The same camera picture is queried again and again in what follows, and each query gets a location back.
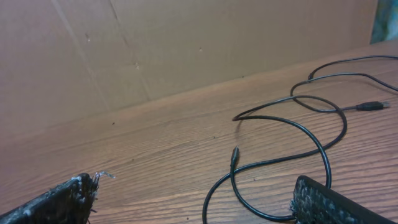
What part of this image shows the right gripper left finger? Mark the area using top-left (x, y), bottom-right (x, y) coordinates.
top-left (1, 171), bottom-right (115, 224)

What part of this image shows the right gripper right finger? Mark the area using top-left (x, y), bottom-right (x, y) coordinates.
top-left (291, 175), bottom-right (395, 224)

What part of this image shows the thin black barrel cable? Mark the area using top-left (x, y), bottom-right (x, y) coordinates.
top-left (231, 95), bottom-right (348, 189)

